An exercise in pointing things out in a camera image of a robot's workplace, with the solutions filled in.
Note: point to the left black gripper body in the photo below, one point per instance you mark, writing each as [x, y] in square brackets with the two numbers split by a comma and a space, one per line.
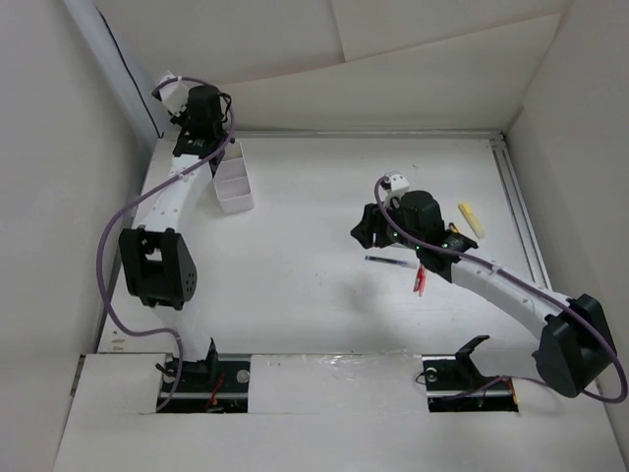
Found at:
[184, 119]

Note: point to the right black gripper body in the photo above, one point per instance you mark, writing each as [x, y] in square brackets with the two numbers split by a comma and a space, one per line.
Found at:
[387, 234]

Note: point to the cream yellow highlighter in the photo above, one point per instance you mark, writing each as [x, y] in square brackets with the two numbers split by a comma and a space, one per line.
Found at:
[472, 220]

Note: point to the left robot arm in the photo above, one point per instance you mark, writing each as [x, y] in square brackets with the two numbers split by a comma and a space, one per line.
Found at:
[158, 266]

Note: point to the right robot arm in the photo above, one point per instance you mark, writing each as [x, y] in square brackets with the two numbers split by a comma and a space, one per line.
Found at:
[575, 345]

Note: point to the dark blue pen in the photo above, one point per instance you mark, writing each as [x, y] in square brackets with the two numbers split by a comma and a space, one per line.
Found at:
[387, 261]

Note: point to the white three-compartment organizer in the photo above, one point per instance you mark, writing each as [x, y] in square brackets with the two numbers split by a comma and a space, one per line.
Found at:
[231, 182]

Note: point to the red pen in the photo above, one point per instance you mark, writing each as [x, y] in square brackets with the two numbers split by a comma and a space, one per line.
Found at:
[420, 281]

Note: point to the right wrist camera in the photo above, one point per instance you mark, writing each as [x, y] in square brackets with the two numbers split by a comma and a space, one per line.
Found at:
[395, 185]

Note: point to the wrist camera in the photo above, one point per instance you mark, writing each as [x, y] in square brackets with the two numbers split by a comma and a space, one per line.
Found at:
[173, 93]
[395, 185]

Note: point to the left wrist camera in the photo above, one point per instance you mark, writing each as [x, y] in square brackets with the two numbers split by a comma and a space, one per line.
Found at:
[173, 93]

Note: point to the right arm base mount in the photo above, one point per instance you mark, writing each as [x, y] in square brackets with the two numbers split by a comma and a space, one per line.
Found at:
[454, 384]

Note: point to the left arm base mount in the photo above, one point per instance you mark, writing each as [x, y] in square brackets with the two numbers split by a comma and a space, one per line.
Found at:
[217, 384]

